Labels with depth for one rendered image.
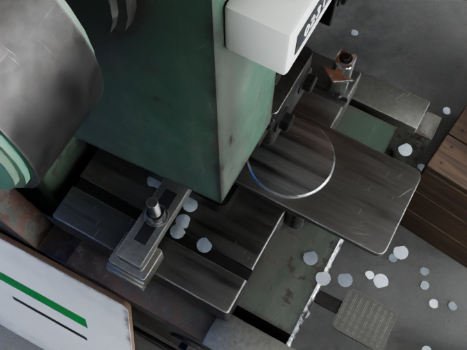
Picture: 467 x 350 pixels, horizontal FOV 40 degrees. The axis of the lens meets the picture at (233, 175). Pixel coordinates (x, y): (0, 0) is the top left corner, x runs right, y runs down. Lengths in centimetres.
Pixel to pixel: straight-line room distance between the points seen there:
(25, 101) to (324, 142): 67
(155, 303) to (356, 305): 61
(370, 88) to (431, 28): 94
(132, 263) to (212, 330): 17
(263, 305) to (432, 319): 79
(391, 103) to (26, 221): 63
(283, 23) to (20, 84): 13
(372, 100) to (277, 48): 79
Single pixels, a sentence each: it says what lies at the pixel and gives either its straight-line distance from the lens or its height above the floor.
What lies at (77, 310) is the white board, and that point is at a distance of 122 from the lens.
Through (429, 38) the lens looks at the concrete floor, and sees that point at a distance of 204.
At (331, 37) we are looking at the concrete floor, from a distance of 198.
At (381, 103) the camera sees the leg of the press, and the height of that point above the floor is 64.
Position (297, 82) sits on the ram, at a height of 96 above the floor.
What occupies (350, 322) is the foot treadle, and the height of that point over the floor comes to 16.
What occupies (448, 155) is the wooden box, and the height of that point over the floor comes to 35.
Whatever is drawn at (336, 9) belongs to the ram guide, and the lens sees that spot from 75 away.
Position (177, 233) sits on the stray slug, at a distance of 95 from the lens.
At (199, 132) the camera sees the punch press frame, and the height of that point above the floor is 119.
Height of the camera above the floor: 161
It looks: 67 degrees down
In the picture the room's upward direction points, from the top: straight up
